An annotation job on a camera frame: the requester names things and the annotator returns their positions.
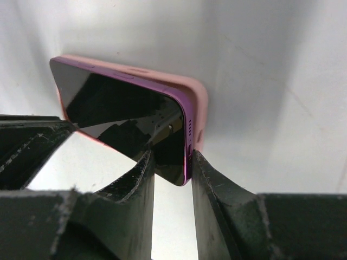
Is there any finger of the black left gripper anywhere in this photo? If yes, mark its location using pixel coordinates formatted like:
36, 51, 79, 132
1, 115, 76, 190

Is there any pink phone case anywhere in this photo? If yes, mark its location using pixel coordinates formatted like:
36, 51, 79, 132
54, 55, 208, 151

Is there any purple smartphone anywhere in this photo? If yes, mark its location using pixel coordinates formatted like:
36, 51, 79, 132
49, 56, 194, 186

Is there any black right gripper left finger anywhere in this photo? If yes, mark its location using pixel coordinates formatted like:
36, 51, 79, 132
1, 151, 154, 259

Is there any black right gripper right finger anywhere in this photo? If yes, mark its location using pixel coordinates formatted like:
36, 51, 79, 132
192, 151, 346, 259

